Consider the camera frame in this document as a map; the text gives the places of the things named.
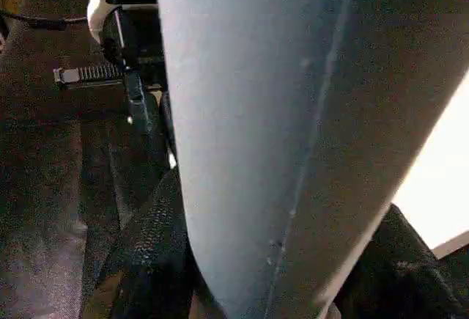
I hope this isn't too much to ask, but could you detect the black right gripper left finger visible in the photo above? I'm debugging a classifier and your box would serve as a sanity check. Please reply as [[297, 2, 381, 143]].
[[81, 166, 202, 319]]

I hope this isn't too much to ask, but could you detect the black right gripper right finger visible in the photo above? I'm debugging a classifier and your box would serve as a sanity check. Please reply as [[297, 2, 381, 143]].
[[333, 203, 469, 319]]

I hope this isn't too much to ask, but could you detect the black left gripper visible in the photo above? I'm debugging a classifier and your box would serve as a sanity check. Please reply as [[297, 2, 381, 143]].
[[53, 0, 175, 169]]

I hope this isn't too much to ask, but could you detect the white plastic table top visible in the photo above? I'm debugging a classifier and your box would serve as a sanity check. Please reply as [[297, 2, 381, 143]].
[[392, 70, 469, 260]]

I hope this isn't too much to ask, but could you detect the white plastic table leg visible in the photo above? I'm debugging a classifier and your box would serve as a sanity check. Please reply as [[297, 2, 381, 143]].
[[155, 0, 469, 319]]

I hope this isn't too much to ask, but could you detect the black work mat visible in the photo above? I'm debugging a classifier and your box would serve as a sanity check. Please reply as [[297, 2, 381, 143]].
[[0, 0, 469, 319]]

